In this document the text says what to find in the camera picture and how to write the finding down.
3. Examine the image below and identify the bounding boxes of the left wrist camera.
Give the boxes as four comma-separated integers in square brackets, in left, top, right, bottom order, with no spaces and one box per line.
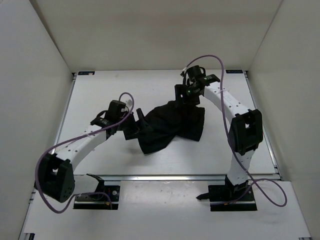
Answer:
[107,100,129,119]

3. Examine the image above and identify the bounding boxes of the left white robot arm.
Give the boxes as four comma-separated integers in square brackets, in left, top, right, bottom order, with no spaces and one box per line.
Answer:
[35,109,146,203]

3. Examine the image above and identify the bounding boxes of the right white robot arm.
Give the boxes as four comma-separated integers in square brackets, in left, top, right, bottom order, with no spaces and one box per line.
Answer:
[174,74,263,200]

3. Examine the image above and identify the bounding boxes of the black skirt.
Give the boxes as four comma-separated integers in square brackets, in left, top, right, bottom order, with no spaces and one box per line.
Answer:
[137,100,205,155]

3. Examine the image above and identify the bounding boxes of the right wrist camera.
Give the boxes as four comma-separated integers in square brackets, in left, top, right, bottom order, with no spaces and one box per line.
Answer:
[180,65,206,82]

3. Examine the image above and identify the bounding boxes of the blue corner sticker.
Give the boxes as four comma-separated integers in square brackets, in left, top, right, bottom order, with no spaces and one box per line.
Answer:
[77,71,95,76]
[225,69,243,74]

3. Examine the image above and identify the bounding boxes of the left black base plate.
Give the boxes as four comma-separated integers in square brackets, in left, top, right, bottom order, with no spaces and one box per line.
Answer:
[73,173,121,210]

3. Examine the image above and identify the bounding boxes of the aluminium front rail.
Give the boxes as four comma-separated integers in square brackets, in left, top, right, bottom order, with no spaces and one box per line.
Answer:
[74,174,283,182]

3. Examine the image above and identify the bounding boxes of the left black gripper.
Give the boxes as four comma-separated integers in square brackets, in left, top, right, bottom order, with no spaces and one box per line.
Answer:
[118,106,154,139]

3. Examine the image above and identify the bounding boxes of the left blue corner sticker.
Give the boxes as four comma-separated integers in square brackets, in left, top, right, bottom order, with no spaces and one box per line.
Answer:
[77,71,95,76]

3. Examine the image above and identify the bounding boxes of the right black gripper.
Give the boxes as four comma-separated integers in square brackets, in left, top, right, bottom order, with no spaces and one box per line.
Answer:
[176,84,202,110]

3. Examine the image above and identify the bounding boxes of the right blue corner sticker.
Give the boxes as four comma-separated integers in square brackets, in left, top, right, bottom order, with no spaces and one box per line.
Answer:
[225,69,243,74]

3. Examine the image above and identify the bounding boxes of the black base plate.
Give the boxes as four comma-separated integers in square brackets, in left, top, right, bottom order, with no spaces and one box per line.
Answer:
[196,185,258,212]
[73,173,121,210]

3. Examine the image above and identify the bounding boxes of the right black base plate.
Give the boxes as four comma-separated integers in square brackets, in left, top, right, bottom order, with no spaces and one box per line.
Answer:
[196,185,258,212]

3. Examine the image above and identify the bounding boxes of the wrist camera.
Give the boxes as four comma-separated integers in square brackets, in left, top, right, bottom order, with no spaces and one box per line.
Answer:
[180,65,206,82]
[107,100,129,119]

